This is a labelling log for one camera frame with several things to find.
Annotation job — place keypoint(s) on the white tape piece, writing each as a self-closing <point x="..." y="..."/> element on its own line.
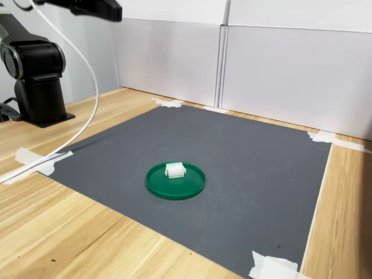
<point x="273" y="266"/>
<point x="35" y="162"/>
<point x="168" y="103"/>
<point x="328" y="137"/>

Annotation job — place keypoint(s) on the dark grey mat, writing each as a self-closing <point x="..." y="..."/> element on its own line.
<point x="218" y="162"/>

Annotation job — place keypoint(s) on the white partition panel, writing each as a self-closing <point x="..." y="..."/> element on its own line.
<point x="296" y="75"/>
<point x="168" y="61"/>

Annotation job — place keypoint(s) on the round green lid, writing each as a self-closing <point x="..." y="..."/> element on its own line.
<point x="174" y="187"/>

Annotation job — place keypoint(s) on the small white plastic terminal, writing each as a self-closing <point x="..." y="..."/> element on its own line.
<point x="175" y="170"/>

